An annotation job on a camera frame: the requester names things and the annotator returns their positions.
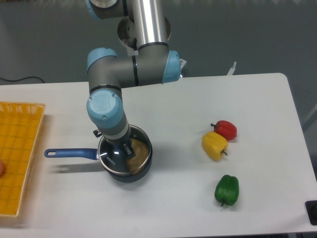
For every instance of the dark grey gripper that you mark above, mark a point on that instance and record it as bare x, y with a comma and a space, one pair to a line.
112, 137

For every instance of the glass pot lid blue knob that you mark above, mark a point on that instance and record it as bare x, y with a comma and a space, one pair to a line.
114, 159

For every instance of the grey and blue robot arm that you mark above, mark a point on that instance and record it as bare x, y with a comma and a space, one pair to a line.
108, 74

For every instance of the triangular baked pastry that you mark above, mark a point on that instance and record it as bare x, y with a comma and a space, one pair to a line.
141, 153

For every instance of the yellow bell pepper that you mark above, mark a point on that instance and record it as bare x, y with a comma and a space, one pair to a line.
214, 145

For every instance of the red bell pepper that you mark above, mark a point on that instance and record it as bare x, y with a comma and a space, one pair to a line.
226, 129

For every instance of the green bell pepper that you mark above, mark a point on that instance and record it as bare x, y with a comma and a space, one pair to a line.
227, 190

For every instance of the yellow woven basket tray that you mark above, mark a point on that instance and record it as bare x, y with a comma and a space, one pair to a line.
20, 124

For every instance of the orange round item in tray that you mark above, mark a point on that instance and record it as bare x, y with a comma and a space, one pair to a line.
2, 167

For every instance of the black device at table edge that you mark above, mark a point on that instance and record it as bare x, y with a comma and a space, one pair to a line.
311, 208

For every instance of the dark saucepan with blue handle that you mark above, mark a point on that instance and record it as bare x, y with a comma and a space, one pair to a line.
92, 154

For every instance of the white right table bracket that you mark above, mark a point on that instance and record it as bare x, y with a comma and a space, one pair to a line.
232, 69

